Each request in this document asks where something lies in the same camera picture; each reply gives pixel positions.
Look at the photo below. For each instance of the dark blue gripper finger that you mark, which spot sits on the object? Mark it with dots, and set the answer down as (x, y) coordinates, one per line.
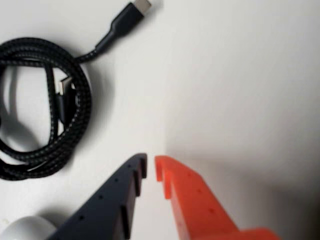
(105, 207)

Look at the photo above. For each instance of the white rounded object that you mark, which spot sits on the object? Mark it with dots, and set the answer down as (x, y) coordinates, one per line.
(25, 230)

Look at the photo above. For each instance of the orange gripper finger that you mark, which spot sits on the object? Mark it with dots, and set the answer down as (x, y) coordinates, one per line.
(195, 207)

